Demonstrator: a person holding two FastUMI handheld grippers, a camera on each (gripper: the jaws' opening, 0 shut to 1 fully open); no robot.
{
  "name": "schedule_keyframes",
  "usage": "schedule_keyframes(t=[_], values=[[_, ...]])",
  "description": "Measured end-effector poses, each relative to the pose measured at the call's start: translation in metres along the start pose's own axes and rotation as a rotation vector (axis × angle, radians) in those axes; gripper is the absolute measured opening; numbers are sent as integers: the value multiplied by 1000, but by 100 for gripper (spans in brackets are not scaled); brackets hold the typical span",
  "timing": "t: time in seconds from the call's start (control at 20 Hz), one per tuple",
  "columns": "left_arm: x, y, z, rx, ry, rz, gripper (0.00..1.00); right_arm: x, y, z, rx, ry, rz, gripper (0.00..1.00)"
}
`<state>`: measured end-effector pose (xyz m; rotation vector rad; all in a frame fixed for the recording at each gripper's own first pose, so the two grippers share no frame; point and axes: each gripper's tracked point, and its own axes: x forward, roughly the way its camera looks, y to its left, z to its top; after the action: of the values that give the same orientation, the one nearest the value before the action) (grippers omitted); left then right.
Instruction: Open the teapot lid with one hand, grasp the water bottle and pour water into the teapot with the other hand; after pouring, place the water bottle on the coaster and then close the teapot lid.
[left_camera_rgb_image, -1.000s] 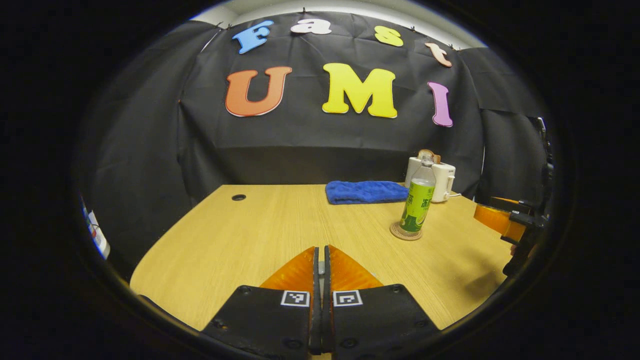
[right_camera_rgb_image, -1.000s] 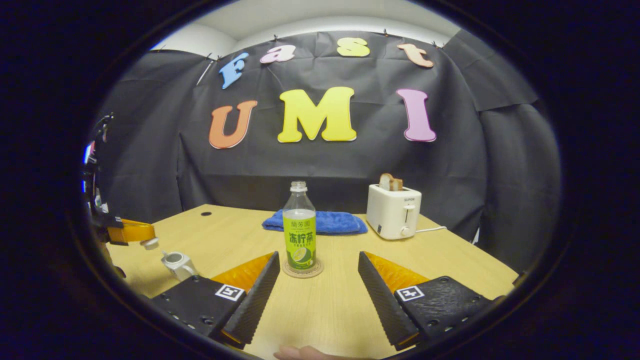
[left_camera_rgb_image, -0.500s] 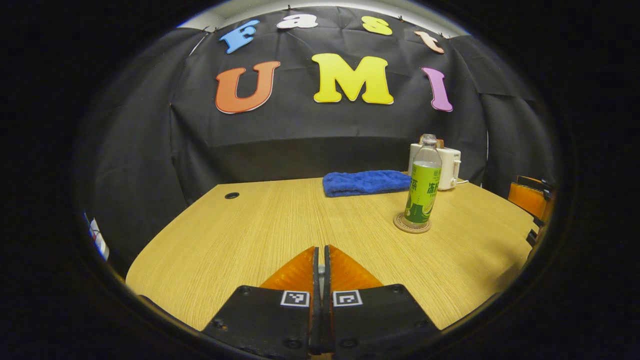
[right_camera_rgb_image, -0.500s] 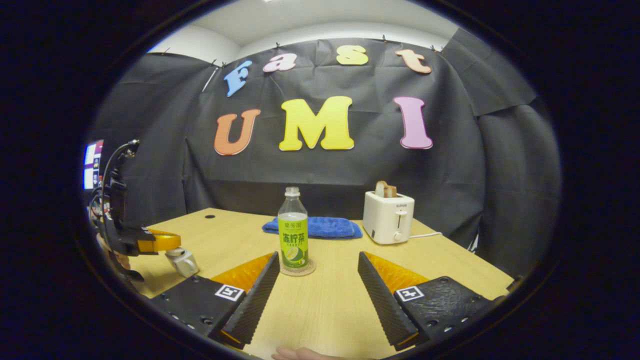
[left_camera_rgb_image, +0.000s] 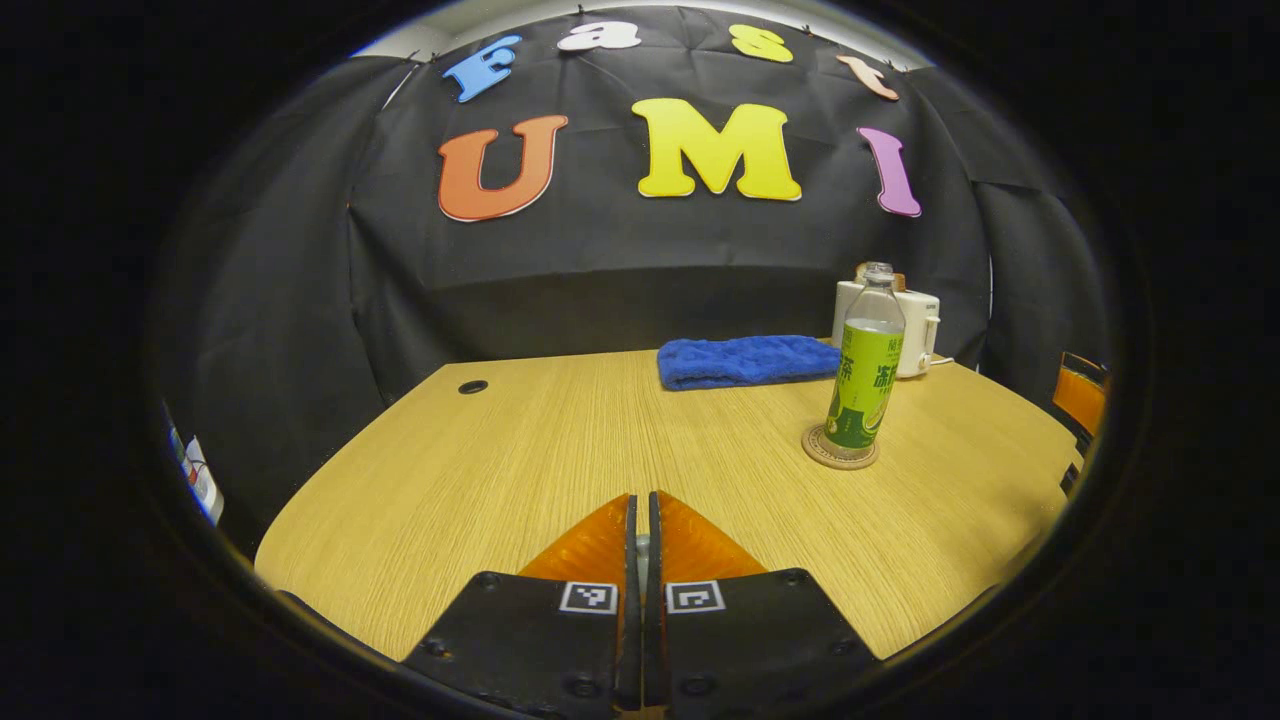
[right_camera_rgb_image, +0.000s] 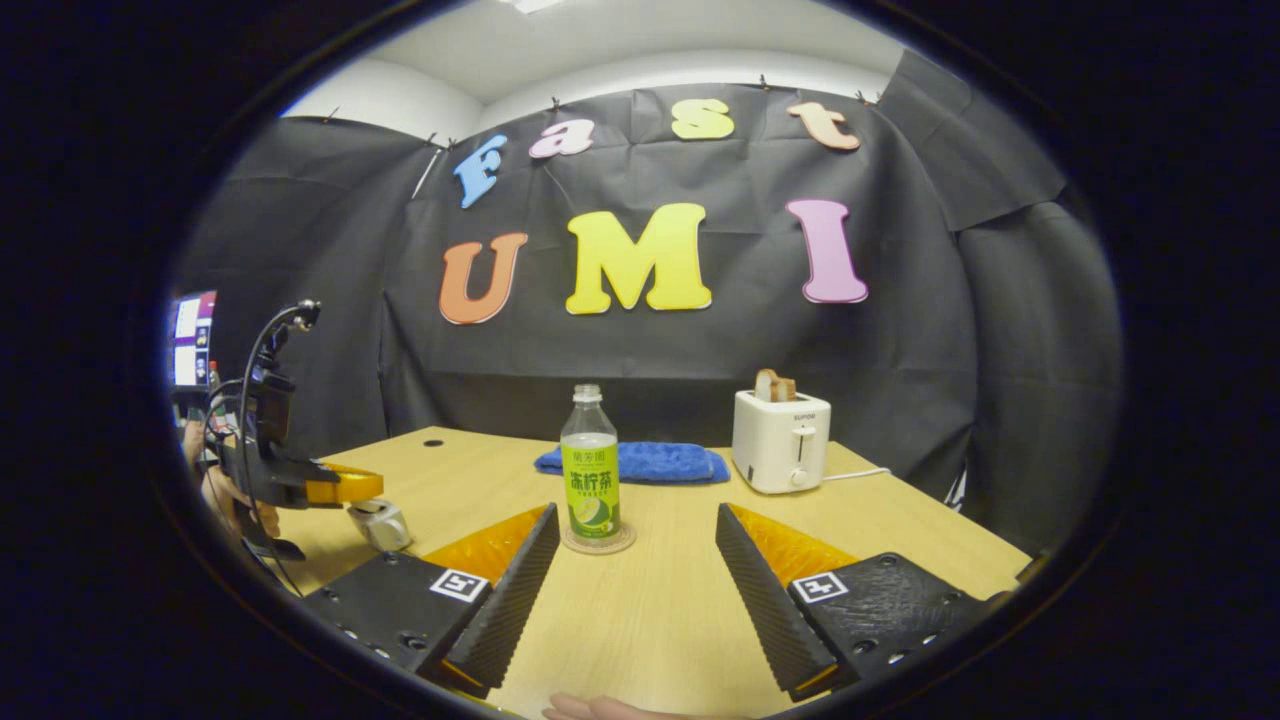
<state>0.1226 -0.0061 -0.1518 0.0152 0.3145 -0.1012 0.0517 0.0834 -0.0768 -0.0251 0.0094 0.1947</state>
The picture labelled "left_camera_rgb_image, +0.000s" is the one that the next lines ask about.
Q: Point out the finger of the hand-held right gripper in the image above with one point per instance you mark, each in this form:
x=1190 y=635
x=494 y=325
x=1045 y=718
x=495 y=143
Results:
x=1080 y=400

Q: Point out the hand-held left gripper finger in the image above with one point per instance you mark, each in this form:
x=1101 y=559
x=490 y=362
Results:
x=630 y=650
x=655 y=650

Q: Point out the white teacup lid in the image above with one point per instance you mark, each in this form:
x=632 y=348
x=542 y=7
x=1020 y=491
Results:
x=643 y=545

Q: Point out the green label water bottle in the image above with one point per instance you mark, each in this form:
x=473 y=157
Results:
x=862 y=380

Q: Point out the round brown coaster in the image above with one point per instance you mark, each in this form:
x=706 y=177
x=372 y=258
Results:
x=812 y=449

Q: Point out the white toaster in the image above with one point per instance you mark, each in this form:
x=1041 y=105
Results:
x=920 y=330

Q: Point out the bread slice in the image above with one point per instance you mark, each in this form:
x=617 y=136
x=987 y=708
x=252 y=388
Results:
x=898 y=281

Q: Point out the blue towel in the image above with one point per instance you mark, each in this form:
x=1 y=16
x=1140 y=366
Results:
x=745 y=362

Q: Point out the white side table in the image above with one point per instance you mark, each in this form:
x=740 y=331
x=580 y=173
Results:
x=205 y=490

